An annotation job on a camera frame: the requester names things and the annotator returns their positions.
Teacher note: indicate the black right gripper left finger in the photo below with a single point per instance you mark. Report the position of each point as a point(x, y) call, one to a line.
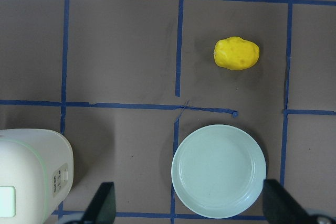
point(102, 208)

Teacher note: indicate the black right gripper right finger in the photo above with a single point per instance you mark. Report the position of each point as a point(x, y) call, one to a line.
point(279, 206)

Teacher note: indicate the white and green rice cooker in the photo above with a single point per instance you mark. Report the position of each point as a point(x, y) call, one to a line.
point(36, 174)

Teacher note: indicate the pale green plate right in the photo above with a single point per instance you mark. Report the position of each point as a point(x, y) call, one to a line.
point(218, 171)

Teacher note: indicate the yellow toy potato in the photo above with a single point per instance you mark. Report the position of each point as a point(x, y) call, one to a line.
point(235, 53)

